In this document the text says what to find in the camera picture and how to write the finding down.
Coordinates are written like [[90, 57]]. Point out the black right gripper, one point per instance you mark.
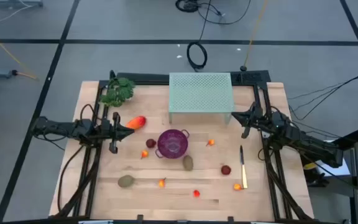
[[256, 119]]

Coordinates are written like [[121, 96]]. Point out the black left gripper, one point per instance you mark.
[[109, 129]]

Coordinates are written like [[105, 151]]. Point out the red orange mango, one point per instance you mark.
[[136, 122]]

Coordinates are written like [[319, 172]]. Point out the small orange fruit with stem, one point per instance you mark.
[[162, 183], [210, 142], [145, 153]]

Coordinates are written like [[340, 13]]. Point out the brown kiwi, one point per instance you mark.
[[125, 181], [188, 162]]

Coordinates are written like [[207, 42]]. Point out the purple colander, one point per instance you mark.
[[172, 144]]

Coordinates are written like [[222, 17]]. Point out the dark red plum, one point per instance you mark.
[[226, 170], [150, 143]]

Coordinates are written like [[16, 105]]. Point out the red orange pepper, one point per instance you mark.
[[196, 193]]

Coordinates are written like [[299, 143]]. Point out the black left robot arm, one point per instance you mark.
[[61, 127]]

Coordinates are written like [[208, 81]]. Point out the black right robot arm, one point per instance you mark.
[[306, 143]]

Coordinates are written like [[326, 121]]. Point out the green artificial potted plant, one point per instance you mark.
[[118, 91]]

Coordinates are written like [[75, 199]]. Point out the mint green mesh shelf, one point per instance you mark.
[[200, 93]]

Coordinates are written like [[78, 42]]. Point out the white box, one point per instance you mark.
[[337, 165]]

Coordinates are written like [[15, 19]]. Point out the black aluminium table frame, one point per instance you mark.
[[154, 76]]

